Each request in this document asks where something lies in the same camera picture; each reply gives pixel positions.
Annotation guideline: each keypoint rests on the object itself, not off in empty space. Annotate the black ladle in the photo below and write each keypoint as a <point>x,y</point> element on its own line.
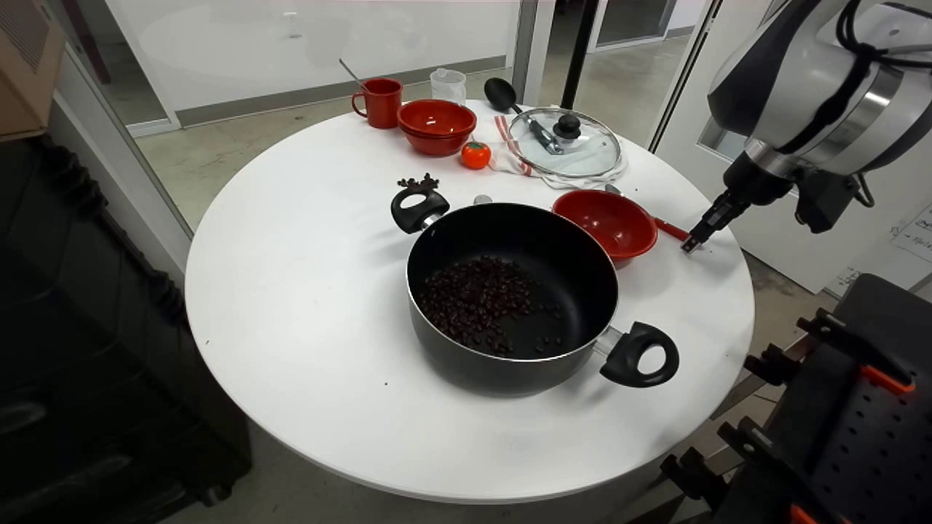
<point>501,94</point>

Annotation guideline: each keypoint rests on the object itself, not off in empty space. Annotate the stack of red bowls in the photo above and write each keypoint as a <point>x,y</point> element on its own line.
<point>437,127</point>

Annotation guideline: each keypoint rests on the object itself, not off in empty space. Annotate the whiteboard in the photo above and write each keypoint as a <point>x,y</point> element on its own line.
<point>801,247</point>

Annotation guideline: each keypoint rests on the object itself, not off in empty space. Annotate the heap of dark beans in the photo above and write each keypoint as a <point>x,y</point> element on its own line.
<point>473,298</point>

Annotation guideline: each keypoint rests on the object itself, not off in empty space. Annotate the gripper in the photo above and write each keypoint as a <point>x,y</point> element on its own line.
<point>753,182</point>

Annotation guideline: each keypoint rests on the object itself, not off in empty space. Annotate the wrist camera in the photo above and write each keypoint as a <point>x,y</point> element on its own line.
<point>826,200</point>

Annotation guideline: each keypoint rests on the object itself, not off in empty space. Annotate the orange toy tomato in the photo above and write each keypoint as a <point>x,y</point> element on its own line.
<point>476,156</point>

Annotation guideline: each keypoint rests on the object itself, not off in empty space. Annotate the small silver metal piece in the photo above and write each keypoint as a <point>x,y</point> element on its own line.
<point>483,199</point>

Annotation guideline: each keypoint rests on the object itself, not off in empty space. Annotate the glass pot lid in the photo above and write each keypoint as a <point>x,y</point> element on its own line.
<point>582,149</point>

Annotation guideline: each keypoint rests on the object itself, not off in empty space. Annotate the silver spoon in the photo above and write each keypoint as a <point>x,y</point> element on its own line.
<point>351,71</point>

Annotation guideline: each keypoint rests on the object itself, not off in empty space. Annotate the cardboard box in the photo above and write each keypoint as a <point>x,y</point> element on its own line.
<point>25,65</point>

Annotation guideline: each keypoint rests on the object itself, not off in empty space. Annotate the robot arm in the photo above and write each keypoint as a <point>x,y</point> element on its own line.
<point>801,80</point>

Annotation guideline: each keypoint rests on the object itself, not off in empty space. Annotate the clear plastic measuring cup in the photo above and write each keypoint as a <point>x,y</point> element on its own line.
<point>448,86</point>

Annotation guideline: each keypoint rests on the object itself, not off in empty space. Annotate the red mug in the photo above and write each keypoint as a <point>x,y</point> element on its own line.
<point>380,103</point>

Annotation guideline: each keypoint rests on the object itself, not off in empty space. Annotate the black equipment case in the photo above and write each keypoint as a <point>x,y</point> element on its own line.
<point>87,327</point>

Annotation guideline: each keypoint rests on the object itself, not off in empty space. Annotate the white red striped towel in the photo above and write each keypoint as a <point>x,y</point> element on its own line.
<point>504,149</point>

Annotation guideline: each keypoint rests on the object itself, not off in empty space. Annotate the black cooking pot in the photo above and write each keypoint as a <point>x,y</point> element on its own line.
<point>510,291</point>

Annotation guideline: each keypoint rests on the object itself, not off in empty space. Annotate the red bowl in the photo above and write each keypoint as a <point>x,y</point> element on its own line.
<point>608,222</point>

